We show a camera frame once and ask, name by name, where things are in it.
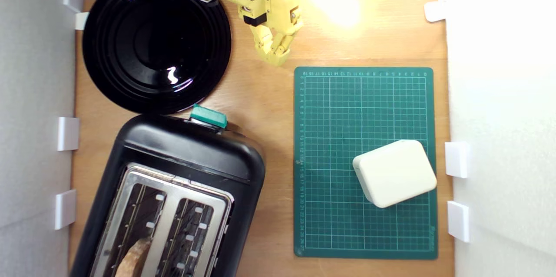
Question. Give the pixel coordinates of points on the green toaster lever knob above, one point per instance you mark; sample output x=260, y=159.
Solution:
x=209, y=116

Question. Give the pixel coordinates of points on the black two-slot toaster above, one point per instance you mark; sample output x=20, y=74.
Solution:
x=186, y=151

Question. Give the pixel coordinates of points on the brown bread slice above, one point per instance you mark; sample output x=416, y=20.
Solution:
x=134, y=257

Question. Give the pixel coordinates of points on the green cutting mat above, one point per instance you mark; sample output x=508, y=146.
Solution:
x=339, y=116

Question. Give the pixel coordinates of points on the black round plate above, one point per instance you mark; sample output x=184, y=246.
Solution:
x=152, y=42

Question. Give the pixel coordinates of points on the white rounded block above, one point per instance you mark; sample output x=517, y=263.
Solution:
x=395, y=173

